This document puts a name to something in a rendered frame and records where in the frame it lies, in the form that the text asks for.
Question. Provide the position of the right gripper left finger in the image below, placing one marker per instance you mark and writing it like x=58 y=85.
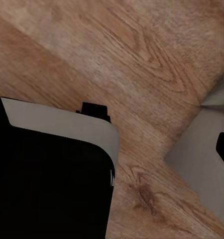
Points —
x=8 y=150

